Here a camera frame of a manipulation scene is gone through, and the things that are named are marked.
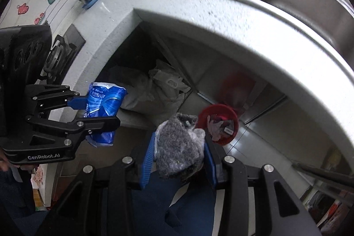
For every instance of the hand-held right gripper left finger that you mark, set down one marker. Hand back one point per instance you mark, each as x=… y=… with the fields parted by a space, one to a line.
x=146 y=161

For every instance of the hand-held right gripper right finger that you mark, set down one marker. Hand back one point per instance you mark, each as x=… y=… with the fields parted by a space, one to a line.
x=210 y=164

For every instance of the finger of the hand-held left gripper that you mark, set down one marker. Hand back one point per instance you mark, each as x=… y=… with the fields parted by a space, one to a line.
x=94 y=125
x=77 y=102

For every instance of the blue tissue packet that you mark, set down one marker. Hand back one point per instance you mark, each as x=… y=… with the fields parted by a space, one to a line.
x=105 y=106

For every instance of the grey scouring pad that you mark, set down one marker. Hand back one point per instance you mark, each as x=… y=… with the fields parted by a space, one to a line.
x=177 y=144

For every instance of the red plastic bin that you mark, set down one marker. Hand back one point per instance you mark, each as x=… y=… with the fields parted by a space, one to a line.
x=204 y=114

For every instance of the person's left hand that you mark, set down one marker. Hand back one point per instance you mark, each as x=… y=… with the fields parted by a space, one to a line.
x=26 y=167

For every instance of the person's left leg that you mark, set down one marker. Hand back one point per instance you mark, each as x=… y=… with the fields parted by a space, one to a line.
x=149 y=205

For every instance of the white sack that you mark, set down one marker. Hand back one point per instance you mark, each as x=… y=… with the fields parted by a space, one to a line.
x=138 y=97

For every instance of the black gas stove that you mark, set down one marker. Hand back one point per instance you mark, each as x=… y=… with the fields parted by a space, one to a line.
x=69 y=39

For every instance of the stainless steel cabinet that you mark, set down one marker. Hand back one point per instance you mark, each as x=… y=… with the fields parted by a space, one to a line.
x=210 y=81

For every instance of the crumpled translucent plastic bag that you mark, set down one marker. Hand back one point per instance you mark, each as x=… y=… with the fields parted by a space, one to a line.
x=168 y=78

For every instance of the blue coaster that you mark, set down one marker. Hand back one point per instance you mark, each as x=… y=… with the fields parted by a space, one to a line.
x=92 y=2

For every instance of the metal bar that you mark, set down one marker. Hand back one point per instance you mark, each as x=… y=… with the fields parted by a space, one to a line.
x=323 y=173

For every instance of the yellow bottle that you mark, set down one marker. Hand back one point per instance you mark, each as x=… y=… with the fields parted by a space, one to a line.
x=333 y=158

